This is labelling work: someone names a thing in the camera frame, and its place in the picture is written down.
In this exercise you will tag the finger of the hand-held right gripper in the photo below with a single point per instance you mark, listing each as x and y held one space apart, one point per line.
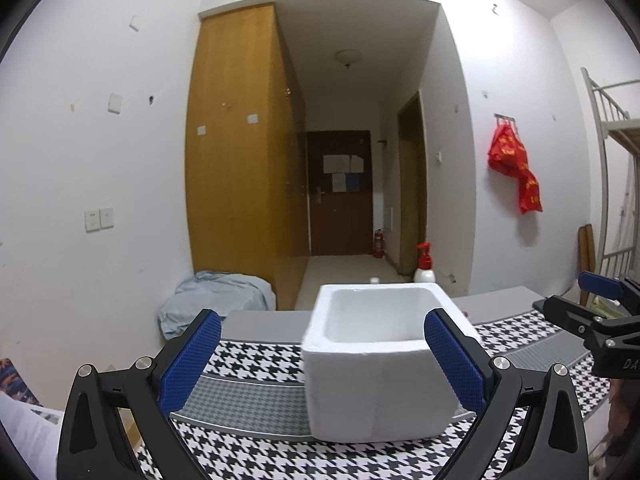
600 284
575 317

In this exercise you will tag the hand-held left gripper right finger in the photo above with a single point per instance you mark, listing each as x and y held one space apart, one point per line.
455 360

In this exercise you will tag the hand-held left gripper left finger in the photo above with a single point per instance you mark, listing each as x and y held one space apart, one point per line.
190 360

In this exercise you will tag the white foam box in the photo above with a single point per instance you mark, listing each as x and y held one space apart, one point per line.
380 390

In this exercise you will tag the person's right forearm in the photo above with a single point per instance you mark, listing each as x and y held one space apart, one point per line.
622 410

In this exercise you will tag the wooden boards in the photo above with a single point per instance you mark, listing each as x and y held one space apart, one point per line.
586 260

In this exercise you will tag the blue-grey bedding bundle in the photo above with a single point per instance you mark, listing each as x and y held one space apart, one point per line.
215 300

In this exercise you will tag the houndstooth blanket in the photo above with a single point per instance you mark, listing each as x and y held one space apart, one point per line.
260 400

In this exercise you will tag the white bottle with red pump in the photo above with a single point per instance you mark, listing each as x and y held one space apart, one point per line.
425 265

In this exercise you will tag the red plastic bag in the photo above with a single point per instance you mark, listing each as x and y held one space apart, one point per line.
531 192
507 152

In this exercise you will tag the metal bunk bed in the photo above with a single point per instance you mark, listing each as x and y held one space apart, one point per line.
602 160

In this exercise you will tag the red fire extinguisher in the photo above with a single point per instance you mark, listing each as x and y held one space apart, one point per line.
379 245

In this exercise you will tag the wooden side door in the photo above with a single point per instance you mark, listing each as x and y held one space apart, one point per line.
412 195

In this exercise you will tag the blue and orange patterned cloth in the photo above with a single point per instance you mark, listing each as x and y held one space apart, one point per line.
17 380

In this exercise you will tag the stack of papers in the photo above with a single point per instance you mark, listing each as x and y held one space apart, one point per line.
30 435

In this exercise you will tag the dark brown door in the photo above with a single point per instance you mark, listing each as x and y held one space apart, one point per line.
340 220

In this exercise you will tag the blue paper notice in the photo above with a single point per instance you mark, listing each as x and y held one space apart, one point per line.
353 182

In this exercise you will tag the white paper notice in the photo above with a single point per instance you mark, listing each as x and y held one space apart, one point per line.
336 163
339 182
356 163

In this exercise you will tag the wooden wardrobe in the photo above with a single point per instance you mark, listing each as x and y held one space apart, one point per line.
235 150

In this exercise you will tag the round ceiling lamp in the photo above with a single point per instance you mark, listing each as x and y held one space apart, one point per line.
348 57

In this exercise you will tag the white wall switch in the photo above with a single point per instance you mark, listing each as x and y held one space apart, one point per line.
106 219
92 220

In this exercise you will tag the metal wall hook rack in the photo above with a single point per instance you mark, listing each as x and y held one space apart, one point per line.
505 119

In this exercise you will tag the white wall cover plate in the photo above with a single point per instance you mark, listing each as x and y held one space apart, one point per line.
135 22
115 103

